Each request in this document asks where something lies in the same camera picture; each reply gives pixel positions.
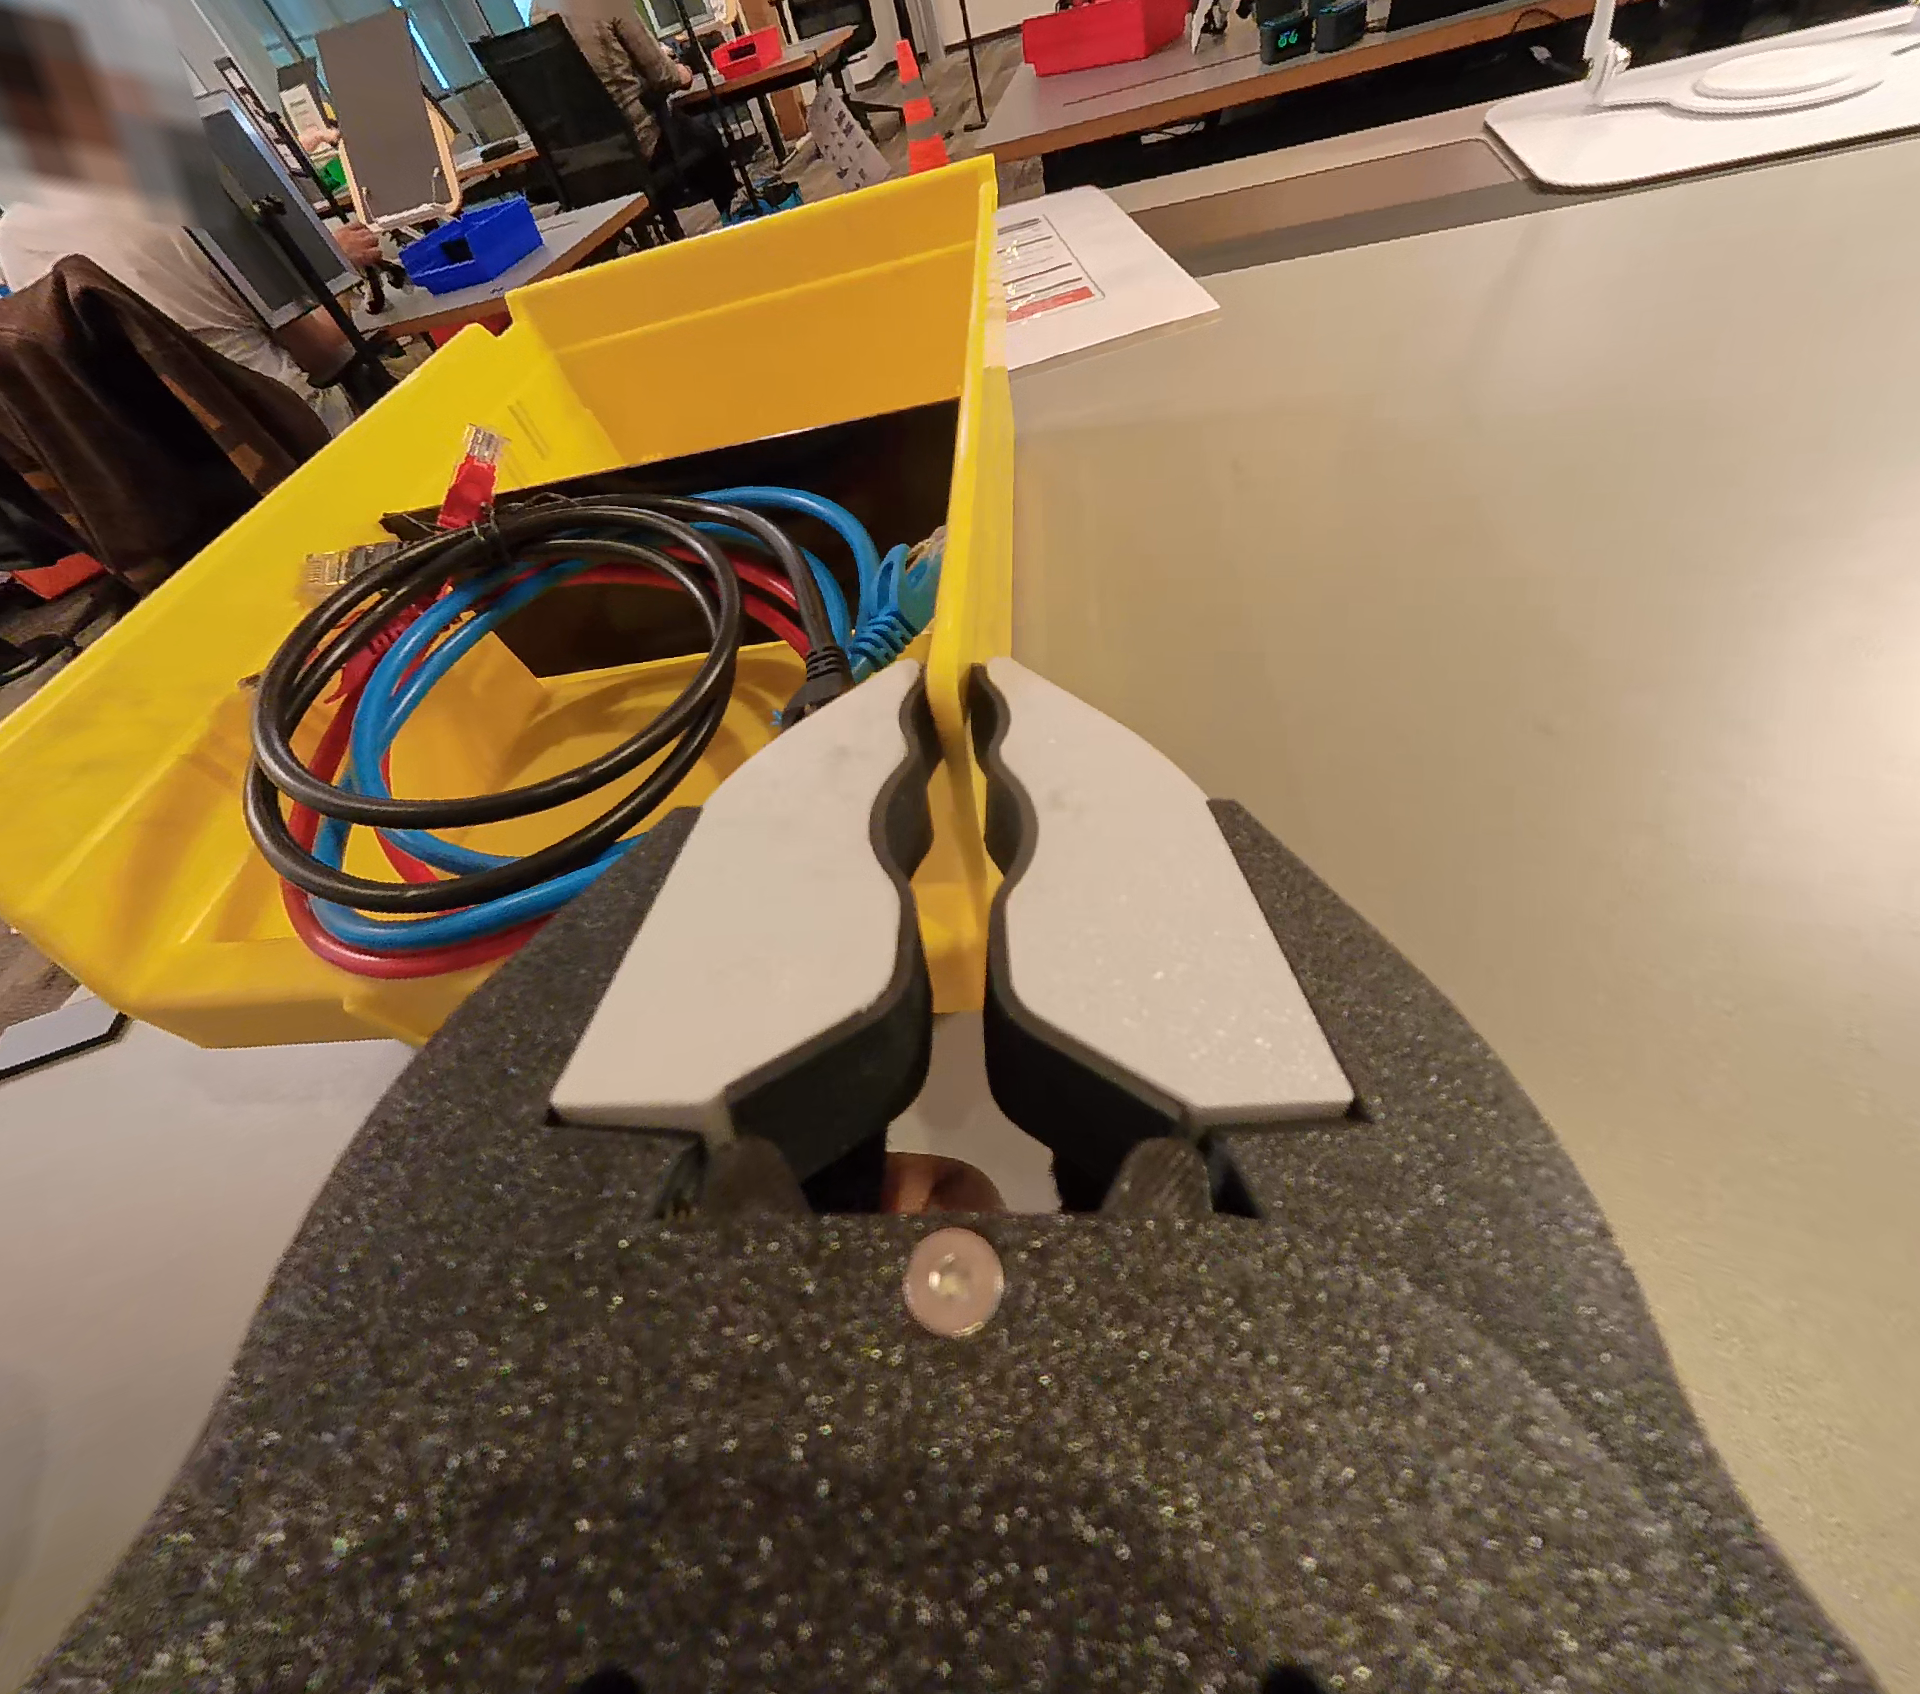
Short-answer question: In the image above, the red plastic bin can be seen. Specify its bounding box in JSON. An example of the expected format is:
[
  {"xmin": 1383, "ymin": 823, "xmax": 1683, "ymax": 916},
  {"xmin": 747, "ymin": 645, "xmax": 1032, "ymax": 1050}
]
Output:
[{"xmin": 1021, "ymin": 0, "xmax": 1193, "ymax": 77}]

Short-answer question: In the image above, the yellow plastic bin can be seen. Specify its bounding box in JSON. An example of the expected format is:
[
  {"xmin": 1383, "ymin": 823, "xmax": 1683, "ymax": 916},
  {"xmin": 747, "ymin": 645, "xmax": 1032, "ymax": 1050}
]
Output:
[{"xmin": 0, "ymin": 152, "xmax": 1026, "ymax": 1051}]

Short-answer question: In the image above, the brown jacket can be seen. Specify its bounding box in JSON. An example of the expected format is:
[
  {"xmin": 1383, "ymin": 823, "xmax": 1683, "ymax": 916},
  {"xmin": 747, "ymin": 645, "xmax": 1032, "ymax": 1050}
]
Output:
[{"xmin": 0, "ymin": 254, "xmax": 336, "ymax": 598}]

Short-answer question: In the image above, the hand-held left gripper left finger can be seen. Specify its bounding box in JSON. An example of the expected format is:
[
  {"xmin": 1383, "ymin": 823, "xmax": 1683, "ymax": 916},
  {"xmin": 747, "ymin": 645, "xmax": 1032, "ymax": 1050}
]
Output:
[{"xmin": 546, "ymin": 658, "xmax": 949, "ymax": 1215}]

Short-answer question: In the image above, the red ethernet cable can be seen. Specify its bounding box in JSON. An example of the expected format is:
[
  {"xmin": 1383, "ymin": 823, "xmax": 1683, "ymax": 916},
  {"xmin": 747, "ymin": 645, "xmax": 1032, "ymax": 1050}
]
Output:
[{"xmin": 276, "ymin": 421, "xmax": 825, "ymax": 986}]

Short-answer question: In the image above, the blue ethernet cable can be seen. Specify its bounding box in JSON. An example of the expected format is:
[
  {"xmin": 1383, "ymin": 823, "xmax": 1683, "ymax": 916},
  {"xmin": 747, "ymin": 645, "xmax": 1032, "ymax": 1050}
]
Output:
[{"xmin": 306, "ymin": 485, "xmax": 949, "ymax": 971}]

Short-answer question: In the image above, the long office desk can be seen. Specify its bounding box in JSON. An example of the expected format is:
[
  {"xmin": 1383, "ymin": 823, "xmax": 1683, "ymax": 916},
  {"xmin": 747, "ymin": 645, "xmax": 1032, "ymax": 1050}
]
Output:
[{"xmin": 975, "ymin": 0, "xmax": 1813, "ymax": 169}]

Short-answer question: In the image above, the small blue plastic bin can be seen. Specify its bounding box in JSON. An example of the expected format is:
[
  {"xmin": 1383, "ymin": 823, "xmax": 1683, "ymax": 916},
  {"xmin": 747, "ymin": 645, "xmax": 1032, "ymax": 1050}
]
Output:
[{"xmin": 400, "ymin": 194, "xmax": 546, "ymax": 297}]

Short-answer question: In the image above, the monitor on tripod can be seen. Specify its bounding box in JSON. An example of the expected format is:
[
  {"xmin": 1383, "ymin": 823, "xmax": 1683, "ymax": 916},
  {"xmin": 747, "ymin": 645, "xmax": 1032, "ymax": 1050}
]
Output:
[{"xmin": 198, "ymin": 99, "xmax": 396, "ymax": 376}]

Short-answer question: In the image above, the black charger with green display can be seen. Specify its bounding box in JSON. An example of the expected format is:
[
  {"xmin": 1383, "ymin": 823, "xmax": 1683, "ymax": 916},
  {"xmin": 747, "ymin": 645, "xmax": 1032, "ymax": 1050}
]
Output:
[{"xmin": 1256, "ymin": 0, "xmax": 1373, "ymax": 64}]

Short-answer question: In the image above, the black ethernet cable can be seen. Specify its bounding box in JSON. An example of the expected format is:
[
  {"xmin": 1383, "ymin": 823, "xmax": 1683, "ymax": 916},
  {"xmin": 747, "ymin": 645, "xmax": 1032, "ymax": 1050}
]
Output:
[{"xmin": 246, "ymin": 490, "xmax": 861, "ymax": 913}]

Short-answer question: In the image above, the orange traffic cone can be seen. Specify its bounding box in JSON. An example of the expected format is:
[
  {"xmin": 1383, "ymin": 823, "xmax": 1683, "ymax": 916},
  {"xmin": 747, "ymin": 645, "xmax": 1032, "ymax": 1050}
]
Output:
[{"xmin": 894, "ymin": 37, "xmax": 957, "ymax": 175}]

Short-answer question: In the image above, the black office chair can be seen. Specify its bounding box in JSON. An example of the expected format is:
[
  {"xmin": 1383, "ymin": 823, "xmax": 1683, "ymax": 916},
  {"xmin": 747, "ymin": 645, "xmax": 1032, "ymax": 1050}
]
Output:
[{"xmin": 470, "ymin": 14, "xmax": 671, "ymax": 233}]

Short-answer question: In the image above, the printed paper sheet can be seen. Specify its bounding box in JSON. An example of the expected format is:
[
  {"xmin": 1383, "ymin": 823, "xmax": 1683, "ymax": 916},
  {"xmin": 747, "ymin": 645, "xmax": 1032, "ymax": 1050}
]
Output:
[{"xmin": 994, "ymin": 186, "xmax": 1223, "ymax": 374}]

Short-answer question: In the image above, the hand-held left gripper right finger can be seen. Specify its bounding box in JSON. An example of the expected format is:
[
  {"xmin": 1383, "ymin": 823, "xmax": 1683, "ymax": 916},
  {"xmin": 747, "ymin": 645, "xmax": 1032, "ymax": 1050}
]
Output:
[{"xmin": 964, "ymin": 655, "xmax": 1361, "ymax": 1215}]

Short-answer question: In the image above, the grey board on wooden stand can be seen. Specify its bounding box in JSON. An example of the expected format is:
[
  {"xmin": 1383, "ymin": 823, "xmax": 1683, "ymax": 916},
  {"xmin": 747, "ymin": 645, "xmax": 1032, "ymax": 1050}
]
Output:
[{"xmin": 313, "ymin": 5, "xmax": 465, "ymax": 233}]

